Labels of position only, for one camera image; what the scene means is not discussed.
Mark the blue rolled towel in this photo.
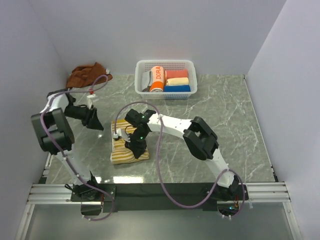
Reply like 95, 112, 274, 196
164, 85, 191, 93

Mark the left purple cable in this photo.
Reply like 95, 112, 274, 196
39, 74, 117, 222

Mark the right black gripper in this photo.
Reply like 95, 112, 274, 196
125, 129, 150, 160

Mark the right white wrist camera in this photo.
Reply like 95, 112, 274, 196
112, 128, 130, 142

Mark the aluminium rail frame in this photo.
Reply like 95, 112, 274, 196
17, 168, 300, 240

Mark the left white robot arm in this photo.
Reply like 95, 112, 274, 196
30, 88, 104, 202

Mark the black base beam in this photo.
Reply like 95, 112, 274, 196
70, 182, 249, 213

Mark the brown towel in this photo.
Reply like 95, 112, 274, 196
66, 62, 113, 88

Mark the white plastic basket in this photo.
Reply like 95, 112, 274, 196
134, 60, 198, 100

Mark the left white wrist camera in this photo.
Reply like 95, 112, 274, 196
86, 90, 99, 109

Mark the grey rolled towel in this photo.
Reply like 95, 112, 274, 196
141, 70, 153, 92

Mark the orange white rolled towel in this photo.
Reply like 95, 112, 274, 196
149, 66, 166, 93

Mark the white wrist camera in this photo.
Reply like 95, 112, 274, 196
112, 128, 130, 142
86, 90, 99, 109

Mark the cream rolled towel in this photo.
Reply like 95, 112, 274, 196
165, 77, 189, 86

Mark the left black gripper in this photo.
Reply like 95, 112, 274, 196
64, 103, 105, 131

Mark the yellow striped Doraemon towel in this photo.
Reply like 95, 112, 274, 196
110, 119, 150, 165

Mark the red rolled towel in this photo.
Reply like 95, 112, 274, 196
165, 69, 188, 80

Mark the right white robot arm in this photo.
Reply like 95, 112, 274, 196
124, 109, 229, 177

